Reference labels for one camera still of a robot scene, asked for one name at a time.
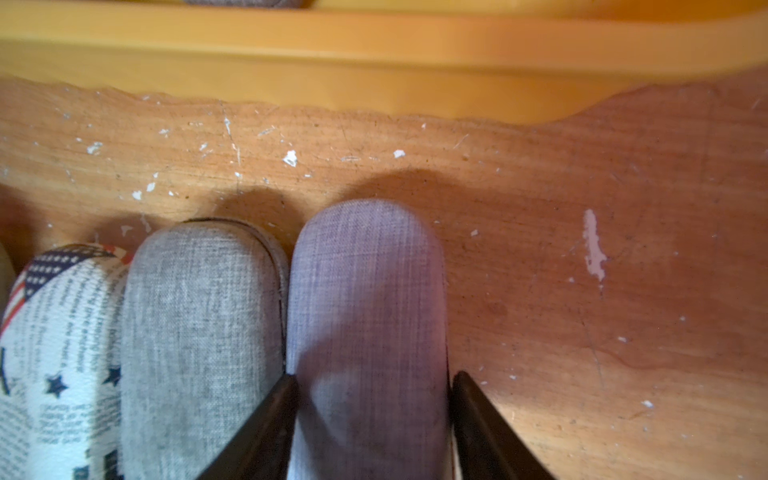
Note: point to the grey fabric glasses case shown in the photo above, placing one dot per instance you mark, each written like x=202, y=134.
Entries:
x=268, y=4

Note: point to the dark grey glasses case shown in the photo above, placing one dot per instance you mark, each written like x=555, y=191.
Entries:
x=202, y=343

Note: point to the lilac fabric glasses case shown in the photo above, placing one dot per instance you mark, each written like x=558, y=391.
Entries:
x=367, y=343

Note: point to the yellow plastic storage tray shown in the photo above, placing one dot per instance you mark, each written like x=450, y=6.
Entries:
x=519, y=62

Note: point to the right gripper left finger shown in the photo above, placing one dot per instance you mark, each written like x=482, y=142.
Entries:
x=261, y=448

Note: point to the newspaper print glasses case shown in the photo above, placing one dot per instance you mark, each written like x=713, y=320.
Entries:
x=61, y=367

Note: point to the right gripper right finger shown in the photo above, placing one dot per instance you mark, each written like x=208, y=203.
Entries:
x=487, y=446

